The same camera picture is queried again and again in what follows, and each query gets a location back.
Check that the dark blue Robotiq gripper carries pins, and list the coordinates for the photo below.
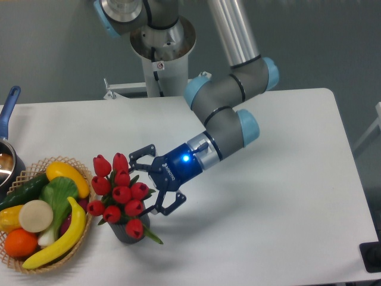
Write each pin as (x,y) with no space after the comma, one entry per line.
(174,172)

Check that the red tulip bouquet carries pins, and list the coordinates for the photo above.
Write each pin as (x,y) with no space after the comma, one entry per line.
(112,182)

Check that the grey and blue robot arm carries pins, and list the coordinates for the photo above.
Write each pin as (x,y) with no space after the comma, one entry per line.
(226,130)

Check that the dark grey ribbed vase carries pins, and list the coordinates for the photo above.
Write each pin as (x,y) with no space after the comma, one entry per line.
(126,222)

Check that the yellow banana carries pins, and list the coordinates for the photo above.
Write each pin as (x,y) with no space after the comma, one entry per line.
(64,243)

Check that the green bok choy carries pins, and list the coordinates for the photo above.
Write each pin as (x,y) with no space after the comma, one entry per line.
(55,194)

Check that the dark red vegetable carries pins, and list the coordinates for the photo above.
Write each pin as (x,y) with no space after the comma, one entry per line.
(66,223)

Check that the yellow squash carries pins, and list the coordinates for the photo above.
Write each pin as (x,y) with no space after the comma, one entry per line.
(61,169)

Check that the woven wicker basket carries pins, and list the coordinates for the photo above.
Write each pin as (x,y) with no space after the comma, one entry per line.
(34,170)

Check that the beige round disc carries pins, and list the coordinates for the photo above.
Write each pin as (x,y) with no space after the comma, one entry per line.
(35,216)

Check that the green cucumber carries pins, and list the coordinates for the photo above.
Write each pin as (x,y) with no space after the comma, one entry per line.
(24,193)

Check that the yellow bell pepper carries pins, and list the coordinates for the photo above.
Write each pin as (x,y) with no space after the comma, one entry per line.
(9,218)

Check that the orange fruit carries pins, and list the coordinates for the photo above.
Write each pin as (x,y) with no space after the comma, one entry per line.
(20,243)

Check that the black device at table edge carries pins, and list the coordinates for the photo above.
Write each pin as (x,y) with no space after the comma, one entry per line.
(370,253)

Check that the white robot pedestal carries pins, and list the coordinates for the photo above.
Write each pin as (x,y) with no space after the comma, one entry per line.
(164,56)

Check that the blue handled saucepan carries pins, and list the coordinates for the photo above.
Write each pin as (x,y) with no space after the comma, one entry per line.
(11,163)

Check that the white frame at right edge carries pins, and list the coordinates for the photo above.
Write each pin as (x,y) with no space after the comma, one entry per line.
(368,136)

